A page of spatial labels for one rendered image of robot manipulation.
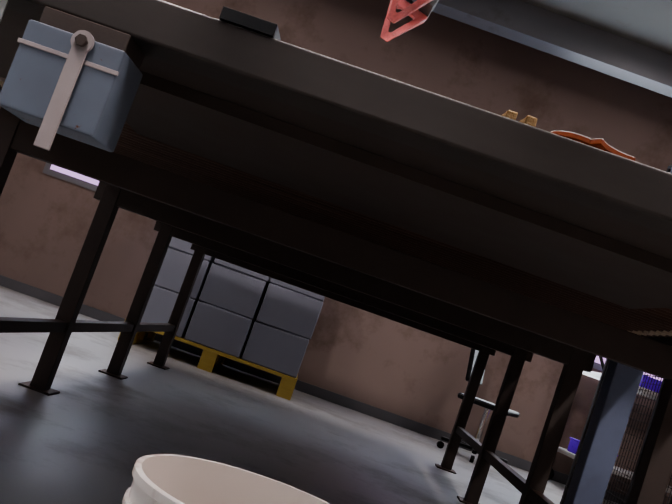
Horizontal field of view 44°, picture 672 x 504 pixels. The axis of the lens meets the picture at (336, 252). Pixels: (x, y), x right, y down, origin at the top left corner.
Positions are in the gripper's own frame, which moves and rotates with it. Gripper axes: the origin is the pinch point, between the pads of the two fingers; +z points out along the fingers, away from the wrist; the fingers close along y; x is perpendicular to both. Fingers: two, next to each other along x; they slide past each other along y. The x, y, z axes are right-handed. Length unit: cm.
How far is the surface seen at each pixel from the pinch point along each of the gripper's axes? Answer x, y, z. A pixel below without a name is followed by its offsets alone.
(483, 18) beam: -2, 505, -206
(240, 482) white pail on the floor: -23, -17, 65
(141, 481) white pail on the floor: -12, -38, 66
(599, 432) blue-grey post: -130, 167, 18
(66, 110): 24, -20, 40
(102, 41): 26.7, -18.0, 30.5
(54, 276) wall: 148, 562, 158
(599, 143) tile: -35.7, -6.4, -3.2
